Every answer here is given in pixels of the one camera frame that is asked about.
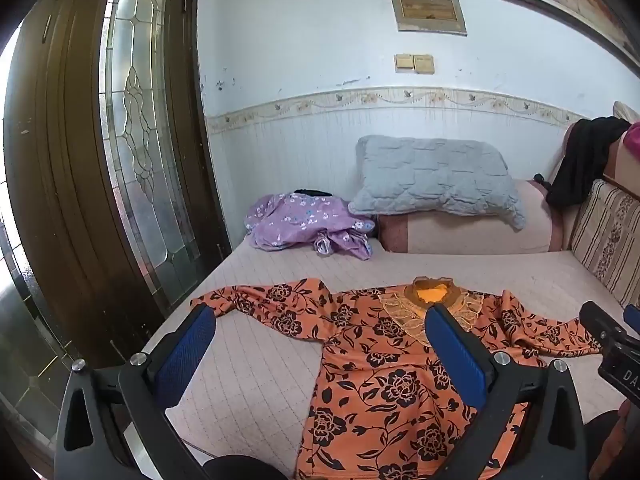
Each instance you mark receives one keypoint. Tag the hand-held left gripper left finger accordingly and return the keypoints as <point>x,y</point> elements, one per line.
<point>185,355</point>

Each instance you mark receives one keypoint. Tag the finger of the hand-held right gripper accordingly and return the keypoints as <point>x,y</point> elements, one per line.
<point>600,321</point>
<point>634,317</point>

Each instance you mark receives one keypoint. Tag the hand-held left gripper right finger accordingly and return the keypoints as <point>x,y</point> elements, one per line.
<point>457,355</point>

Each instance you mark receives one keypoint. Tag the orange black floral blouse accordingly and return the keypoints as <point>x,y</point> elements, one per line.
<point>390,375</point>

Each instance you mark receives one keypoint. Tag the striped floral sofa cushion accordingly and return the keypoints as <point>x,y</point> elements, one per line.
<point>607,240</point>

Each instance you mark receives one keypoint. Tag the pale quilted mattress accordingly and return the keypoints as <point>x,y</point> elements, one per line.
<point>270,355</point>

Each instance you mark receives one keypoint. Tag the pink sofa armrest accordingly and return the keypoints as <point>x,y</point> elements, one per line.
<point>465,235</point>

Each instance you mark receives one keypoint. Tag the black cloth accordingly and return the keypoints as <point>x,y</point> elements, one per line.
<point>582,160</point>

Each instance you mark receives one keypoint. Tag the purple floral garment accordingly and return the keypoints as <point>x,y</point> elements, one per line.
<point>295,222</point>

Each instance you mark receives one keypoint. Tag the magenta cloth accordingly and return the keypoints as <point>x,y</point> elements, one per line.
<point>632,137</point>

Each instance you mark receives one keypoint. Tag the grey quilted pillow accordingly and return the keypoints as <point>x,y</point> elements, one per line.
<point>435,175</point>

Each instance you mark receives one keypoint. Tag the small dark cloth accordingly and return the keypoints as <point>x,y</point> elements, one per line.
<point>312,193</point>

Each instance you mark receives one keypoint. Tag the cream pillow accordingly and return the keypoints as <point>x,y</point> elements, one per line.
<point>625,111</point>

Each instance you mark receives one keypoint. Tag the wooden door with leaded glass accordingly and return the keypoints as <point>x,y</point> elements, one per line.
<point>65,160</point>

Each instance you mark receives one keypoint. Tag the beige wall switch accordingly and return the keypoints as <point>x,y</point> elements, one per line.
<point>424,64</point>
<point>404,62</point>

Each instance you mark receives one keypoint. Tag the framed wall plaque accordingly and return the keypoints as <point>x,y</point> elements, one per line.
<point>427,9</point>

